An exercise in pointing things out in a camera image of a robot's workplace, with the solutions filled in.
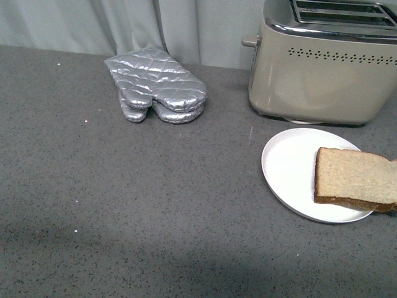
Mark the silver oven mitt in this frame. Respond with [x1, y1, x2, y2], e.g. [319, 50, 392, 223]
[105, 47, 207, 112]
[118, 91, 204, 124]

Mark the upper silver oven mitt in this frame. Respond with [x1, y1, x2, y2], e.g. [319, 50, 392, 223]
[105, 47, 207, 112]

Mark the grey curtain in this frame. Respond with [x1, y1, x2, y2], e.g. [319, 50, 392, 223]
[1, 1, 263, 69]

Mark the lower silver oven mitt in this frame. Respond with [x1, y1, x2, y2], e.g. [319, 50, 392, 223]
[118, 91, 204, 124]

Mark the white round plate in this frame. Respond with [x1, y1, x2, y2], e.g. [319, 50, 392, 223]
[261, 128, 372, 224]

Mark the brown bread slice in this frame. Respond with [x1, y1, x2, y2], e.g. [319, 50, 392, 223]
[314, 147, 396, 212]

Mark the beige steel toaster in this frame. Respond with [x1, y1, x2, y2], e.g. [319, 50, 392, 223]
[243, 1, 396, 125]

